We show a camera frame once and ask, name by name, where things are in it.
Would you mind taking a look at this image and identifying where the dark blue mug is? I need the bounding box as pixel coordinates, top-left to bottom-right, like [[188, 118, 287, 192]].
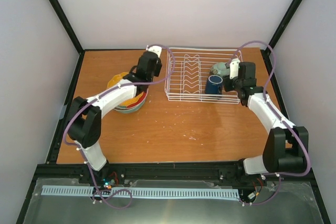
[[205, 74, 223, 99]]

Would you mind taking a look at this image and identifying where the green floral small bowl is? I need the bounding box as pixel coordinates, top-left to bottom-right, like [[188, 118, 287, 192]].
[[209, 62, 230, 78]]

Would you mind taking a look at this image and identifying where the yellow polka dot plate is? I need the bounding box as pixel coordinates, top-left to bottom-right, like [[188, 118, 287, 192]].
[[106, 72, 146, 107]]

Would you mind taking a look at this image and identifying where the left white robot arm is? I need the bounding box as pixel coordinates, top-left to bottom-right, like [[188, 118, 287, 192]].
[[63, 46, 162, 184]]

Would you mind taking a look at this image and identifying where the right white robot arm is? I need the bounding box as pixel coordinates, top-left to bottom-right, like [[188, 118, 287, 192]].
[[224, 59, 311, 177]]

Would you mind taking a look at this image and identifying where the red floral plate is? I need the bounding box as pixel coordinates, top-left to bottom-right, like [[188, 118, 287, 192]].
[[115, 92, 147, 110]]

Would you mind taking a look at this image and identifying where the striped large bowl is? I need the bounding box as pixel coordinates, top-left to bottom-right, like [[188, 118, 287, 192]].
[[114, 98, 146, 114]]

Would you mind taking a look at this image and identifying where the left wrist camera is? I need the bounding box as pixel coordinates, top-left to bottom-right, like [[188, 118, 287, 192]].
[[146, 46, 162, 58]]

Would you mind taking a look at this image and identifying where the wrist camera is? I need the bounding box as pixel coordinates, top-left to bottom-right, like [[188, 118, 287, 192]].
[[228, 58, 240, 80], [146, 46, 162, 58]]

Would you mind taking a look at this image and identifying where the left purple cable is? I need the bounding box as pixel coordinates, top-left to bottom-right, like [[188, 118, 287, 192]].
[[64, 44, 176, 209]]

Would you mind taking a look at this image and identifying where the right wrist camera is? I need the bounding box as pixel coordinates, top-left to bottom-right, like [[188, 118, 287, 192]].
[[228, 58, 240, 80]]

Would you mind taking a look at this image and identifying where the white wire dish rack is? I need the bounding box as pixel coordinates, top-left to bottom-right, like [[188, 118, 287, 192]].
[[164, 47, 243, 104]]

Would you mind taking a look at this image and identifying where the left black frame post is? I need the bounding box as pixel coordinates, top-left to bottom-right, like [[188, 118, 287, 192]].
[[33, 0, 85, 54]]

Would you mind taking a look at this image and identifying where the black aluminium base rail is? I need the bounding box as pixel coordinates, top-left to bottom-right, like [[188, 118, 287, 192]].
[[34, 163, 314, 185]]

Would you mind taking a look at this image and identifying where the light blue cable duct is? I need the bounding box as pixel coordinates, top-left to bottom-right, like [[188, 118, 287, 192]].
[[40, 185, 239, 201]]

